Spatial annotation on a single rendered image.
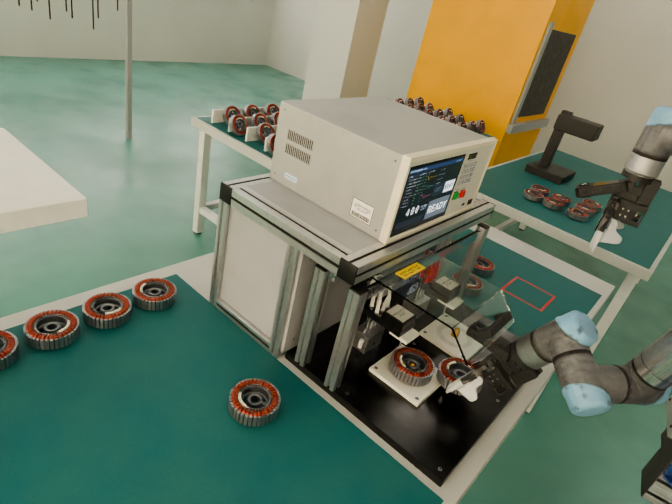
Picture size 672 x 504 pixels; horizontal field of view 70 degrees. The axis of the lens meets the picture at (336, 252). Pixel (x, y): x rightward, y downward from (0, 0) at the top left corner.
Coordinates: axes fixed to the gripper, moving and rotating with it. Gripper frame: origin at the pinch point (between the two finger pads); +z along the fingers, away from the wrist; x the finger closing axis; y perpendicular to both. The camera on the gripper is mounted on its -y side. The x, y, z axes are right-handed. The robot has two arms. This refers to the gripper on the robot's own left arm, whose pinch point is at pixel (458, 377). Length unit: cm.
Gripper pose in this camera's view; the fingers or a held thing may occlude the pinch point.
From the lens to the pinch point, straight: 127.6
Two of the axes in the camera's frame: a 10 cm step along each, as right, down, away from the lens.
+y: 5.3, 8.1, -2.3
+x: 6.7, -2.5, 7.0
